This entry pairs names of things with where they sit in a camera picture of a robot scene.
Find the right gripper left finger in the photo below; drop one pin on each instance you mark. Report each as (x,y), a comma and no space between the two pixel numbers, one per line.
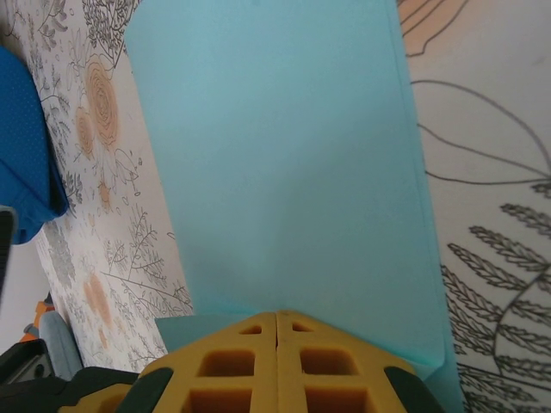
(232,387)

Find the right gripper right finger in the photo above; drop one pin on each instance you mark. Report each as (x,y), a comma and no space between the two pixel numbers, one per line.
(327,387)

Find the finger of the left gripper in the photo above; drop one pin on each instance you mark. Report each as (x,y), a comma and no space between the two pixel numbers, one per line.
(99,398)

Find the light blue cloth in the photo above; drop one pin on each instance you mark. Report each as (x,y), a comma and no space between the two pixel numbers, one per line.
(280,150)

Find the grey-blue soft object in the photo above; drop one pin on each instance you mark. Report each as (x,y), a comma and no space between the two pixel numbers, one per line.
(60,344)

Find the blue fabric cap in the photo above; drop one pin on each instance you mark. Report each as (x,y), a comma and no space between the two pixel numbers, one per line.
(21,150)

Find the floral patterned table mat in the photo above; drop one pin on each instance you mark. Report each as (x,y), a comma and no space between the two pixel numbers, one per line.
(495,129)

